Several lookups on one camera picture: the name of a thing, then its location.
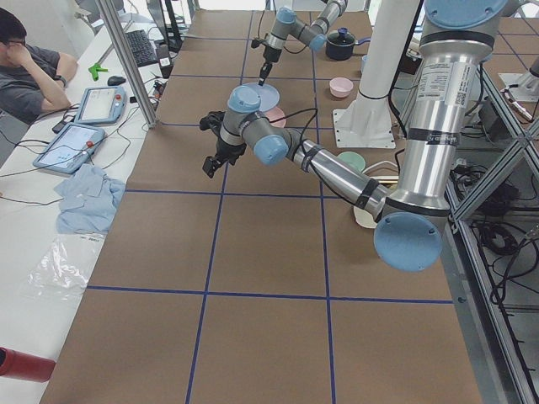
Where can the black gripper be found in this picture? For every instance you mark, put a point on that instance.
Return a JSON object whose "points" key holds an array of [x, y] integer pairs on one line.
{"points": [[268, 55], [229, 149]]}

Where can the light blue plate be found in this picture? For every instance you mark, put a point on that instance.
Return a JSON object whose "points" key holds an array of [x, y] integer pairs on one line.
{"points": [[269, 95]]}

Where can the pink plate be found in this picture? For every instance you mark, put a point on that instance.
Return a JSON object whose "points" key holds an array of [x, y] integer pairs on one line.
{"points": [[276, 116]]}

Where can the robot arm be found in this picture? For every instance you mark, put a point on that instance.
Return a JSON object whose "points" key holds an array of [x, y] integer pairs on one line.
{"points": [[457, 37], [287, 24]]}

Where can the dark blue pot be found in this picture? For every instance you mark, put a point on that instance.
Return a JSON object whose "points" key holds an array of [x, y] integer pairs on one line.
{"points": [[343, 53]]}

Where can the pink bowl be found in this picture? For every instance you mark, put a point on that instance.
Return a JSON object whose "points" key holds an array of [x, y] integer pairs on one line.
{"points": [[340, 87]]}

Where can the glass pot lid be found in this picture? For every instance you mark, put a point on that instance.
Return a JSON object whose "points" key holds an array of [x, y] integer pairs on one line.
{"points": [[341, 37]]}

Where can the light blue cup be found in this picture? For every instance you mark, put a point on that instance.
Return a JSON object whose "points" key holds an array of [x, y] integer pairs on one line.
{"points": [[363, 63]]}

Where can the black keyboard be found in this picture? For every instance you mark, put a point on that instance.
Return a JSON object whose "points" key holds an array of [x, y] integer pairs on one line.
{"points": [[141, 48]]}

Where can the upper teach pendant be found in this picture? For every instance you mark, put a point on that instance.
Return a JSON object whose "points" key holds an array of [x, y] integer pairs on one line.
{"points": [[101, 105]]}

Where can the teach pendant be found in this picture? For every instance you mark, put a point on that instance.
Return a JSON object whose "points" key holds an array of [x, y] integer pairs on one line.
{"points": [[70, 149], [101, 105]]}

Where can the light blue cloth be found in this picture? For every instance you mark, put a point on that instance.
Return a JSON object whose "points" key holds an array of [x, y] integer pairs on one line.
{"points": [[90, 199]]}

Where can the black computer mouse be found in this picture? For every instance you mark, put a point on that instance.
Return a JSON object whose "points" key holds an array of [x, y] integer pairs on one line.
{"points": [[115, 80]]}

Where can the green bowl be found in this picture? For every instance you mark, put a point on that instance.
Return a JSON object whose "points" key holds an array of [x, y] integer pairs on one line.
{"points": [[354, 159]]}

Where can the lower teach pendant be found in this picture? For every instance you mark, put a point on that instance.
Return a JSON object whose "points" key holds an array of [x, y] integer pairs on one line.
{"points": [[70, 149]]}

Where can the green plastic tool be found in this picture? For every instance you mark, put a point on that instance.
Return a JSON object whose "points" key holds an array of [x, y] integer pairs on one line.
{"points": [[95, 70]]}

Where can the cream toaster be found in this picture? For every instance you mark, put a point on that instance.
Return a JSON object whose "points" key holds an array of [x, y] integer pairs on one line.
{"points": [[387, 173]]}

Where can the clear plastic bag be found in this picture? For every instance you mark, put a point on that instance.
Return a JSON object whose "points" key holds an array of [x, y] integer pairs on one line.
{"points": [[62, 274]]}

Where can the seated person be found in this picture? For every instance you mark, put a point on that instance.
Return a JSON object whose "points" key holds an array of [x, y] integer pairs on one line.
{"points": [[33, 79]]}

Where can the red bottle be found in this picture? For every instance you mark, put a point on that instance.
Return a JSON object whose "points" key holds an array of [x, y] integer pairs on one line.
{"points": [[24, 366]]}

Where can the aluminium frame post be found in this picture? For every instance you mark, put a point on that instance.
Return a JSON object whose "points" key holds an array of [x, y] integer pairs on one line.
{"points": [[116, 33]]}

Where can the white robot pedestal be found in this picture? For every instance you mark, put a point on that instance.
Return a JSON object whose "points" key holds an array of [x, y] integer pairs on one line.
{"points": [[367, 122]]}

